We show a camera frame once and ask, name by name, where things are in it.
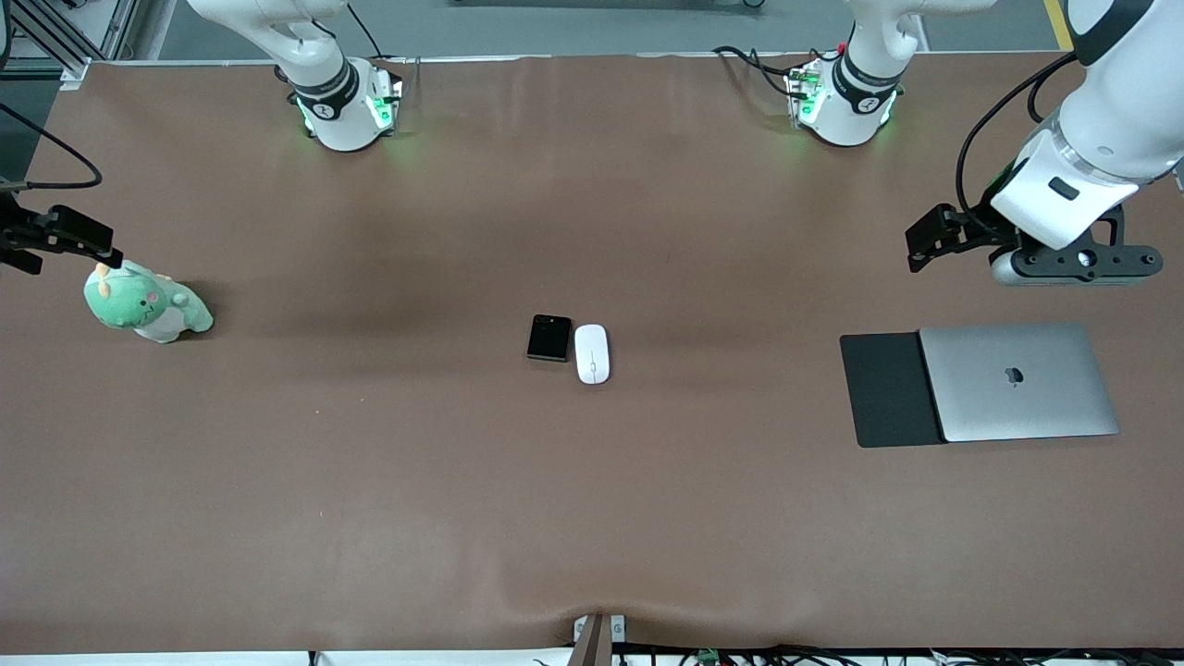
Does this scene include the white computer mouse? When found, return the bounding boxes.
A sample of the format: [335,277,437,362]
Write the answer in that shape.
[573,323,611,386]

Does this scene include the black mouse pad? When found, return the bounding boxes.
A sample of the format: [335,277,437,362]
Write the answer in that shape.
[839,331,946,450]

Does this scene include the black folded flip phone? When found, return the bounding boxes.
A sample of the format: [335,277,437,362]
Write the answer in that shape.
[526,314,572,363]

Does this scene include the green dinosaur plush toy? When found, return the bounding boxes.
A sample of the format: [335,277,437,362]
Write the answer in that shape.
[83,261,215,344]

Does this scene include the silver closed laptop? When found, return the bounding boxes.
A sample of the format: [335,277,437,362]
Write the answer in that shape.
[918,322,1120,444]

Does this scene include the brown table cover mat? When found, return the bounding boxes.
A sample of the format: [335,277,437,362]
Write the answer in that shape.
[0,54,1184,654]

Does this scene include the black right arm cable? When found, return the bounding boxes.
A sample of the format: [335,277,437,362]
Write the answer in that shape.
[0,104,103,191]

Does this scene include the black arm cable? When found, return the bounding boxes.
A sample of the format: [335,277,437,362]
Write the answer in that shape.
[956,51,1083,223]
[0,104,103,191]

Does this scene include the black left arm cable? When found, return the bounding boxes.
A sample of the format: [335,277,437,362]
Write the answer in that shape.
[956,51,1083,223]

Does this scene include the aluminium frame profile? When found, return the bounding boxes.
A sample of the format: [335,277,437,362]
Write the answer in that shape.
[0,0,140,68]

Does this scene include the black cables at arm base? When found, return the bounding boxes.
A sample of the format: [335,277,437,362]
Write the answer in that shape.
[712,44,808,99]

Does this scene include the thin black cable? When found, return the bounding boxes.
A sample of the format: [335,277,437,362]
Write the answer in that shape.
[346,0,386,60]

